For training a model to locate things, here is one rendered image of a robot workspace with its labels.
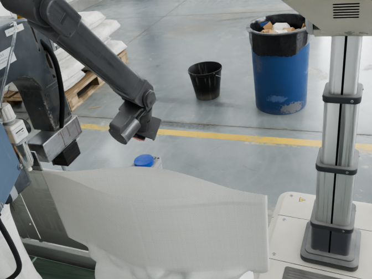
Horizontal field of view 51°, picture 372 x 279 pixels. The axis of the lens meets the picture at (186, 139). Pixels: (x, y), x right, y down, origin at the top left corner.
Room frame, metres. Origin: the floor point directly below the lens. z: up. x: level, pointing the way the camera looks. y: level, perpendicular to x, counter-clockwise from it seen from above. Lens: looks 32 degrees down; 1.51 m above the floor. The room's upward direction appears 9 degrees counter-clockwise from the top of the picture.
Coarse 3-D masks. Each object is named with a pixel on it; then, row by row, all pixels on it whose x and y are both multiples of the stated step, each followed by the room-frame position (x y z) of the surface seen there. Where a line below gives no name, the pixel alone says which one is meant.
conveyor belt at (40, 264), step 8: (32, 256) 1.14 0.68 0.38; (40, 264) 1.10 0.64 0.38; (48, 264) 1.09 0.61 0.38; (56, 264) 1.08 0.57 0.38; (64, 264) 1.07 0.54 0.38; (40, 272) 1.05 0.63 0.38; (48, 272) 1.05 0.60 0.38; (56, 272) 1.04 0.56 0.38; (64, 272) 1.03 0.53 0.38; (72, 272) 1.03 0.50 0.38; (80, 272) 1.02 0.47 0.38; (88, 272) 1.01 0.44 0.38
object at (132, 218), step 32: (64, 192) 0.69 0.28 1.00; (96, 192) 0.62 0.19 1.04; (128, 192) 0.68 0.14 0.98; (160, 192) 0.66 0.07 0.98; (192, 192) 0.61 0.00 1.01; (224, 192) 0.56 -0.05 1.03; (64, 224) 0.71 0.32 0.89; (96, 224) 0.64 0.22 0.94; (128, 224) 0.58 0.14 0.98; (160, 224) 0.56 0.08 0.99; (192, 224) 0.55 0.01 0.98; (224, 224) 0.54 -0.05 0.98; (256, 224) 0.52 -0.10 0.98; (96, 256) 0.66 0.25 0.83; (128, 256) 0.60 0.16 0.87; (160, 256) 0.56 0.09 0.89; (192, 256) 0.55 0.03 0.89; (224, 256) 0.54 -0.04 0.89; (256, 256) 0.53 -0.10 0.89
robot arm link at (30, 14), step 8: (0, 0) 0.62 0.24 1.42; (8, 0) 0.61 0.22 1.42; (16, 0) 0.60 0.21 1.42; (24, 0) 0.59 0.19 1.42; (32, 0) 0.58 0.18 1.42; (40, 0) 0.59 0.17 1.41; (8, 8) 0.62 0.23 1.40; (16, 8) 0.60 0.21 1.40; (24, 8) 0.59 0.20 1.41; (32, 8) 0.58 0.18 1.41; (24, 16) 0.60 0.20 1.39; (32, 16) 0.58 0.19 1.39; (40, 16) 0.59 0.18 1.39; (40, 24) 0.59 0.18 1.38; (48, 24) 0.60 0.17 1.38
